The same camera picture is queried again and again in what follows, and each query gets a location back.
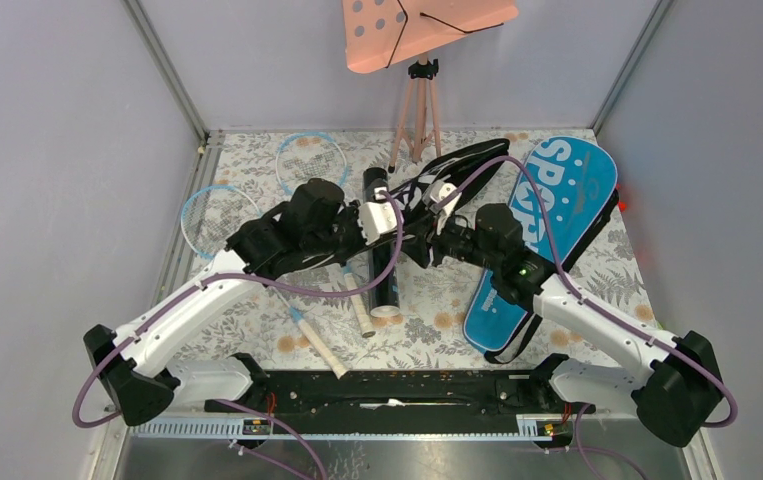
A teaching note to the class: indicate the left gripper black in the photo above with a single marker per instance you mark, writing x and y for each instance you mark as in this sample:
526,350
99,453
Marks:
351,213

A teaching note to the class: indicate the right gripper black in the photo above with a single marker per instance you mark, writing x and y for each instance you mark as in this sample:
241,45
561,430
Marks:
426,237

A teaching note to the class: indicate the black sport racket bag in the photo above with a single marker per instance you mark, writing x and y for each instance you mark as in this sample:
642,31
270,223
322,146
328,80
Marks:
447,172

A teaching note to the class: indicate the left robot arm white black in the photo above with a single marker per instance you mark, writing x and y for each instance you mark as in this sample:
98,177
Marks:
133,372

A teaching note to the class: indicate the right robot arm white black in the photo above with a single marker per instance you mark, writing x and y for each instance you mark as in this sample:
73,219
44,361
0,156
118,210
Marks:
671,383

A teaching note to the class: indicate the floral table mat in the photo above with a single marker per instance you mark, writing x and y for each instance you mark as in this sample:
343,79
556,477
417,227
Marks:
428,333

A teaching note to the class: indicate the blue racket white grip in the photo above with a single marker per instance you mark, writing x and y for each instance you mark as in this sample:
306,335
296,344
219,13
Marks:
303,156

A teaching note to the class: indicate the blue racket lower left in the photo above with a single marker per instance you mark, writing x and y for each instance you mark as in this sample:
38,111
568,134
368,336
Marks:
209,217

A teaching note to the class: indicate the pink music stand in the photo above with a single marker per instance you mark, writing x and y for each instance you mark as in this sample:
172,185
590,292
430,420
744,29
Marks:
379,34

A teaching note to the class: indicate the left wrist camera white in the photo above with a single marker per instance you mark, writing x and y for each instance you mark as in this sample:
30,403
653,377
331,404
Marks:
376,219

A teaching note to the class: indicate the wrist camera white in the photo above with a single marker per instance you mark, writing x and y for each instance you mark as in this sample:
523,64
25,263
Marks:
441,199
376,219

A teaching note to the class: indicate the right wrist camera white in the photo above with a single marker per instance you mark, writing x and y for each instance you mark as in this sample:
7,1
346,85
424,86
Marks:
441,199

